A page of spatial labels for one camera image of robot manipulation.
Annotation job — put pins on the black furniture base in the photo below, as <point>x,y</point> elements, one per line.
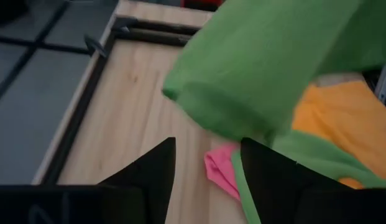
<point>6,9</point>

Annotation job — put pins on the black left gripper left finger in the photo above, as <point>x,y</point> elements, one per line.
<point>87,205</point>

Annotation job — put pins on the orange microfiber towel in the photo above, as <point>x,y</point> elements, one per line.
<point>345,115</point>

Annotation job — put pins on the pink microfiber towel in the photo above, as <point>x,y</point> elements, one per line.
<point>220,168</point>

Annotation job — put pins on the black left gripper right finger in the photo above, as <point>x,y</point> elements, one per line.
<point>320,205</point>

